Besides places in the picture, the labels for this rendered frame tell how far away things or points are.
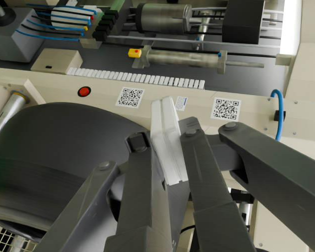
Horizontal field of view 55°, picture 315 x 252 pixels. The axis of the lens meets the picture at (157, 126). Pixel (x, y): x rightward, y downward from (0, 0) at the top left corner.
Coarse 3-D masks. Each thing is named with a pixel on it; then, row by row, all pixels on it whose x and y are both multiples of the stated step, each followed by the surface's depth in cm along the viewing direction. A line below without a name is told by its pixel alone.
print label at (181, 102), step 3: (180, 96) 90; (177, 99) 89; (180, 99) 89; (183, 99) 89; (186, 99) 89; (177, 102) 89; (180, 102) 89; (183, 102) 88; (177, 105) 88; (180, 105) 88; (183, 105) 88; (177, 108) 88; (180, 108) 87; (183, 108) 87
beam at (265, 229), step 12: (252, 216) 105; (264, 216) 92; (252, 228) 96; (264, 228) 90; (276, 228) 90; (288, 228) 89; (252, 240) 90; (264, 240) 88; (276, 240) 88; (288, 240) 87; (300, 240) 87
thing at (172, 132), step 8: (168, 96) 21; (168, 104) 19; (168, 112) 18; (168, 120) 17; (176, 120) 17; (168, 128) 15; (176, 128) 15; (168, 136) 15; (176, 136) 15; (168, 144) 15; (176, 144) 15; (176, 152) 15; (176, 160) 16; (176, 168) 16; (184, 168) 16; (184, 176) 16
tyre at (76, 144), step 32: (32, 128) 67; (64, 128) 65; (96, 128) 66; (128, 128) 69; (0, 160) 64; (32, 160) 62; (64, 160) 61; (96, 160) 62; (0, 192) 61; (32, 192) 58; (64, 192) 58; (0, 224) 82; (32, 224) 62
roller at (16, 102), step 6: (12, 96) 90; (18, 96) 90; (6, 102) 90; (12, 102) 89; (18, 102) 90; (24, 102) 92; (6, 108) 88; (12, 108) 88; (18, 108) 90; (0, 114) 87; (6, 114) 87; (12, 114) 88; (0, 120) 86; (6, 120) 87; (0, 126) 85
